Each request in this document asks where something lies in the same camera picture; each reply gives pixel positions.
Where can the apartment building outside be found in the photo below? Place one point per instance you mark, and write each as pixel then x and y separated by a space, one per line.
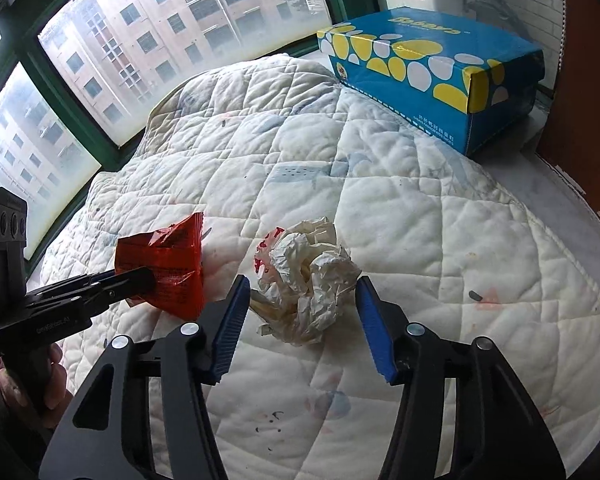
pixel 155 25

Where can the white paper ball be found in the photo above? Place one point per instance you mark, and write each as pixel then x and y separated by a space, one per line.
pixel 305 280

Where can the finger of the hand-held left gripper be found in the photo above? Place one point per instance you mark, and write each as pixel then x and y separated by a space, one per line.
pixel 130 285
pixel 80 280

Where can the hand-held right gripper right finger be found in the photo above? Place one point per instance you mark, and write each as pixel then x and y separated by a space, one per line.
pixel 375 330

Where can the person's left forearm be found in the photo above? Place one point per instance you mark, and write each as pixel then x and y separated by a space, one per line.
pixel 0 440

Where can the person's left hand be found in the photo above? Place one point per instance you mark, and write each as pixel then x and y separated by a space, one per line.
pixel 59 375

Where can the green window frame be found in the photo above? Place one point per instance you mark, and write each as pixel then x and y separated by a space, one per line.
pixel 60 90

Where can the brown wooden board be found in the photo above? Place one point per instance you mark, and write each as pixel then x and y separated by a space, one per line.
pixel 590 85

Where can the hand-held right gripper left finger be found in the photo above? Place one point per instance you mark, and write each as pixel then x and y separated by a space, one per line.
pixel 227 330

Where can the white quilted mat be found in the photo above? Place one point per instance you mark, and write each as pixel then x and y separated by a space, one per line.
pixel 380 200

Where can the red snack wrapper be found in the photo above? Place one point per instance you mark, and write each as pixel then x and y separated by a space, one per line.
pixel 175 260

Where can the blue spotted tissue box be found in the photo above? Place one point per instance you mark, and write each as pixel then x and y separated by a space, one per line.
pixel 430 60

